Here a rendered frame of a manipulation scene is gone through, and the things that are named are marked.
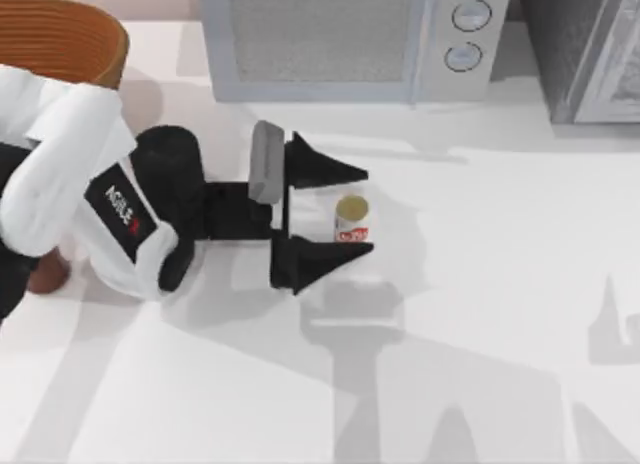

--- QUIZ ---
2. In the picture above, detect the pale grey rounded box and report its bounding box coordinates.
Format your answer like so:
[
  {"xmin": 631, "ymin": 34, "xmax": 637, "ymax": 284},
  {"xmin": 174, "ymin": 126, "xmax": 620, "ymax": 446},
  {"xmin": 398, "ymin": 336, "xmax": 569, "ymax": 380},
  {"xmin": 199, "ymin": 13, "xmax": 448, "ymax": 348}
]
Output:
[{"xmin": 248, "ymin": 120, "xmax": 287, "ymax": 206}]

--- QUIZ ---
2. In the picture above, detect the white and red can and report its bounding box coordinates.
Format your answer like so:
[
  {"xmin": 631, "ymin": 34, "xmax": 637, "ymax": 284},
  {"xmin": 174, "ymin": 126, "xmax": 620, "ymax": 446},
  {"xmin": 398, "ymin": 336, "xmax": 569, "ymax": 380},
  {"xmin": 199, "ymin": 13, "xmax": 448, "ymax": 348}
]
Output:
[{"xmin": 332, "ymin": 193, "xmax": 372, "ymax": 244}]

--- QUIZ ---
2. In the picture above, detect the pale blue microwave door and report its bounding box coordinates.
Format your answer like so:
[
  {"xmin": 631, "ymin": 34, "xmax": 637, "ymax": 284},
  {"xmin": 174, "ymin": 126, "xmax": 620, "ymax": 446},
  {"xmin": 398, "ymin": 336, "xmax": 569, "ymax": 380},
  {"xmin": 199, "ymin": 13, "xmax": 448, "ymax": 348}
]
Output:
[{"xmin": 198, "ymin": 0, "xmax": 437, "ymax": 105}]

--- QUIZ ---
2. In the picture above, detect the pale microwave oven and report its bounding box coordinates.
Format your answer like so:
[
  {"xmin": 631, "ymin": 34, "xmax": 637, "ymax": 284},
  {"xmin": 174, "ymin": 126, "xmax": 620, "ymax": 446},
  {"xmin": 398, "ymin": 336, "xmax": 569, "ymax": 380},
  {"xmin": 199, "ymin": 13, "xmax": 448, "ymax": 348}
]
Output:
[{"xmin": 196, "ymin": 0, "xmax": 512, "ymax": 106}]

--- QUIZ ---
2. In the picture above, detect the round microwave knob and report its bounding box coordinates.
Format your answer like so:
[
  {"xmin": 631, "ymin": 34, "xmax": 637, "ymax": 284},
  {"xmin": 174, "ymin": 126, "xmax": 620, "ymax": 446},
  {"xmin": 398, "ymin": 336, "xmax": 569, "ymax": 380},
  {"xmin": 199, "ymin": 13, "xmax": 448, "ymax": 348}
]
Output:
[
  {"xmin": 451, "ymin": 0, "xmax": 494, "ymax": 33},
  {"xmin": 443, "ymin": 40, "xmax": 485, "ymax": 75}
]

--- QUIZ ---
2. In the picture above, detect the brown rounded object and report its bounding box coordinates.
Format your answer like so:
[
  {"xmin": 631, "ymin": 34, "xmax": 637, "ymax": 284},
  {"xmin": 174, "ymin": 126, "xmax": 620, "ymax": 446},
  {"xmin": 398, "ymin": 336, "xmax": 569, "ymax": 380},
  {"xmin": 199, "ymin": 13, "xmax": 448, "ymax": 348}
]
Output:
[{"xmin": 26, "ymin": 256, "xmax": 72, "ymax": 296}]

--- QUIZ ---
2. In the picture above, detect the brown woven basket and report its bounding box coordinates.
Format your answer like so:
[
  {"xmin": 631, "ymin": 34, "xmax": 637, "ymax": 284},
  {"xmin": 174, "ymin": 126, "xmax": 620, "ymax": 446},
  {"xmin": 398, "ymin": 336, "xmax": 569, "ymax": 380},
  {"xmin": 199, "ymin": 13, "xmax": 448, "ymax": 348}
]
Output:
[{"xmin": 0, "ymin": 0, "xmax": 130, "ymax": 91}]

